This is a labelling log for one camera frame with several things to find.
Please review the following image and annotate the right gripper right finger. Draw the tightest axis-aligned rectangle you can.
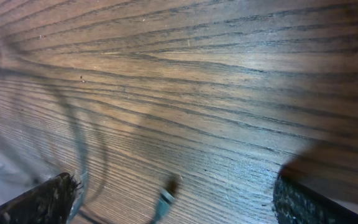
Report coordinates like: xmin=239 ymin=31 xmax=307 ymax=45
xmin=273 ymin=175 xmax=358 ymax=224

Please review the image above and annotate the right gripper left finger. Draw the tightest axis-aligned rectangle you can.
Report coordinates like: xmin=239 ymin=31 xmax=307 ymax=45
xmin=0 ymin=172 xmax=80 ymax=224

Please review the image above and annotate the black USB cable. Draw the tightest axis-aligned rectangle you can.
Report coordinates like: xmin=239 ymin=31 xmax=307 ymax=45
xmin=51 ymin=86 xmax=111 ymax=224

